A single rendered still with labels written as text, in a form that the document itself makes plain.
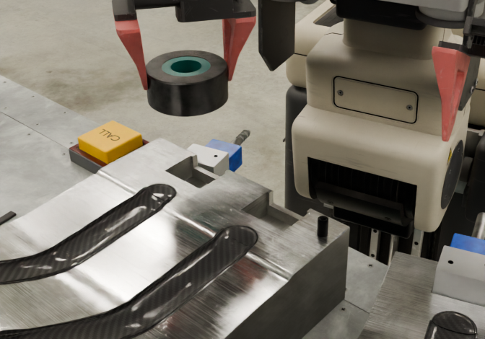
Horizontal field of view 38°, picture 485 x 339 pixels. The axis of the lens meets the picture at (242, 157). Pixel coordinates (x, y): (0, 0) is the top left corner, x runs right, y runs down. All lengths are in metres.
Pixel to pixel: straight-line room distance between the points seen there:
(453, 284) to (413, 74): 0.39
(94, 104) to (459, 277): 2.36
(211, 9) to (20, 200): 0.39
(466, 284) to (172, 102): 0.31
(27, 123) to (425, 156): 0.56
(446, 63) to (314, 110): 0.47
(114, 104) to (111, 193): 2.14
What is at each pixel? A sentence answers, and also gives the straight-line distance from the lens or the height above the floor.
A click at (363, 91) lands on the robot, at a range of 0.98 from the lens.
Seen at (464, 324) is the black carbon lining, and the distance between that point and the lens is 0.63.
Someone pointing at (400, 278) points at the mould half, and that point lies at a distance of 0.66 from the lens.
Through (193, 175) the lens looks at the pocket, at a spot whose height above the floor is 0.87.
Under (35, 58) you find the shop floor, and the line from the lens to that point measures 3.38.
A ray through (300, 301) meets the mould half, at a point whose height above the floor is 0.85.
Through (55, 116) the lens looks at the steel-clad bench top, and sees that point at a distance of 1.07.
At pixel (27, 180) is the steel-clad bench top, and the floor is 0.80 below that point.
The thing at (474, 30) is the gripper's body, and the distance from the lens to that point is 0.58.
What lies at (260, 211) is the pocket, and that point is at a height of 0.87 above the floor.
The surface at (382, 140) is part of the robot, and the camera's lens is 0.97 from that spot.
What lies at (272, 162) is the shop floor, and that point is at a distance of 2.40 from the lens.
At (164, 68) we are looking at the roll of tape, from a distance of 0.68.
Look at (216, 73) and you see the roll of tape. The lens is 0.66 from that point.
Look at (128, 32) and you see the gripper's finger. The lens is 0.62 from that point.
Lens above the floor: 1.29
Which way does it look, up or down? 32 degrees down
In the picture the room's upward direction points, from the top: 2 degrees counter-clockwise
